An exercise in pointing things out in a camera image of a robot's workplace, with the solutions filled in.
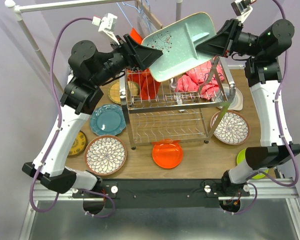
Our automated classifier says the blue wire hanger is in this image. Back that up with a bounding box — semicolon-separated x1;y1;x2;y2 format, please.
116;1;141;29

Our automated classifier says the flower plate brown rim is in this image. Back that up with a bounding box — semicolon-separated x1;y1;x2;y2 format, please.
213;110;251;146
83;135;128;176

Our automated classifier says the orange plastic plate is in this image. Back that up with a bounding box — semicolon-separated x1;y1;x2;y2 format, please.
151;139;184;169

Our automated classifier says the woven bamboo plate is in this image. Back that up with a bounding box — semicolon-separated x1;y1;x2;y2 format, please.
108;79;140;105

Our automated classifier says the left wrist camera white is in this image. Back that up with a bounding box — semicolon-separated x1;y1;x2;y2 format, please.
92;13;119;44

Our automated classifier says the teal scalloped plate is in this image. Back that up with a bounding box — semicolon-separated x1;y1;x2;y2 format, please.
89;104;126;136

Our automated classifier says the white clothes rail frame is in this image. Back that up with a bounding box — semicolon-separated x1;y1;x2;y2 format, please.
4;0;183;74

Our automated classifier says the pink printed garment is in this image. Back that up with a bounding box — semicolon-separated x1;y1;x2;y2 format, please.
174;61;219;101

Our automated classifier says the cream plate blue swirl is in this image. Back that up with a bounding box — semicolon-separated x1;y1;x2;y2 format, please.
211;83;244;112

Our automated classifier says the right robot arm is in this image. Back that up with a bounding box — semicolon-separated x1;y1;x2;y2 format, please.
196;18;300;196

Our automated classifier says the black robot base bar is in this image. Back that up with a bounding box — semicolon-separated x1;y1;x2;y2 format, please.
72;178;251;210

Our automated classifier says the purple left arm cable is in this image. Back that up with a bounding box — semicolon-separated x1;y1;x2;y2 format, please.
29;16;116;219

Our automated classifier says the yellow patterned small plate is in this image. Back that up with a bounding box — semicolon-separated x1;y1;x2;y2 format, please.
68;131;88;157

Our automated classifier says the orange garment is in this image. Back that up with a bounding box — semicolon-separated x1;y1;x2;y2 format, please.
128;27;162;101

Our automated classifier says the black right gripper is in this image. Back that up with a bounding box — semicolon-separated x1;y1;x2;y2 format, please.
194;18;264;58

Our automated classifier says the steel wire dish rack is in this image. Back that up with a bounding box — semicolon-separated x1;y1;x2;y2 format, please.
119;57;236;150

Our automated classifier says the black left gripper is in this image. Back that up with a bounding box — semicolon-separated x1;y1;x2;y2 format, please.
91;33;163;87

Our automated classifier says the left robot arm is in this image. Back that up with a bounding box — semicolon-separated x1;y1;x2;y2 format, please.
22;34;163;198

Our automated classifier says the lime green plate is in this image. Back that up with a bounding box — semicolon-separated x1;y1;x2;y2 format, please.
236;148;269;180

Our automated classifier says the mint rectangular plate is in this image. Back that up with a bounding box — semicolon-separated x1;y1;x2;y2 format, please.
141;12;216;82

